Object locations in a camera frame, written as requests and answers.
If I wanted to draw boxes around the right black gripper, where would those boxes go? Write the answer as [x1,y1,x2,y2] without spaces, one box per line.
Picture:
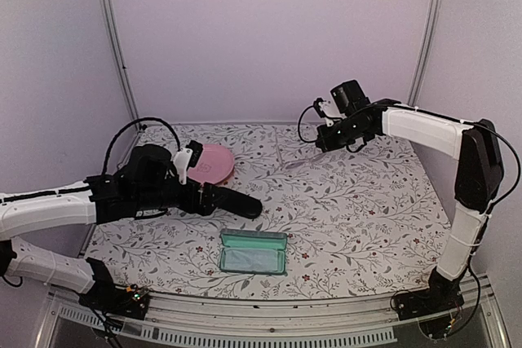
[315,114,368,153]

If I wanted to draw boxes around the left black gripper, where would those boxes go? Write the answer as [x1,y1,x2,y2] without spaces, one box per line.
[135,178,228,215]

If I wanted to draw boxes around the black beige glasses case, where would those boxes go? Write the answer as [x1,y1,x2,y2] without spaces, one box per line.
[216,187,263,220]

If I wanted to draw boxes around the grey marbled glasses case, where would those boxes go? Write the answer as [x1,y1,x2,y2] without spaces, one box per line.
[219,229,288,275]

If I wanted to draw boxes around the pink clear sunglasses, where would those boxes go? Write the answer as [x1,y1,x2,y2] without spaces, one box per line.
[276,137,322,169]

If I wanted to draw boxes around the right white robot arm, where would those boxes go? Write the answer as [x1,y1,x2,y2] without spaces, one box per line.
[312,80,504,312]

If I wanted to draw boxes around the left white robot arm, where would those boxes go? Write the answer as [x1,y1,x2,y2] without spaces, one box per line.
[1,144,222,311]

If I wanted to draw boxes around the pink round plate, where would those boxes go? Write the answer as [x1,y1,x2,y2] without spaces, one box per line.
[188,144,235,185]

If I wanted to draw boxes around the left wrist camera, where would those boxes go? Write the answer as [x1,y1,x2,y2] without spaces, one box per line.
[173,140,203,185]

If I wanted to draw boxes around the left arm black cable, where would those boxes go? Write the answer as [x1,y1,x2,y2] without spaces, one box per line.
[100,118,183,178]

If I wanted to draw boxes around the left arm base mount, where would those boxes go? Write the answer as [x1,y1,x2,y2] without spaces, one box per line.
[79,258,150,320]

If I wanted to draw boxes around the front aluminium rail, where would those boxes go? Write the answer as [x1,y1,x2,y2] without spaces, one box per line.
[35,274,515,347]

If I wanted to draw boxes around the right aluminium frame post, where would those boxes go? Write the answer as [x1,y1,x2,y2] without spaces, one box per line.
[408,0,443,106]

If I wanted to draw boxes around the aluminium frame post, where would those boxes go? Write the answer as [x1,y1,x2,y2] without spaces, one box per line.
[100,0,139,120]
[408,0,443,106]

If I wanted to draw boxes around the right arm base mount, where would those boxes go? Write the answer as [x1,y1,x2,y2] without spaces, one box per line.
[390,270,464,320]

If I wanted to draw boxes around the left aluminium frame post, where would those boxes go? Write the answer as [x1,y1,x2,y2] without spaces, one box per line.
[100,0,139,120]

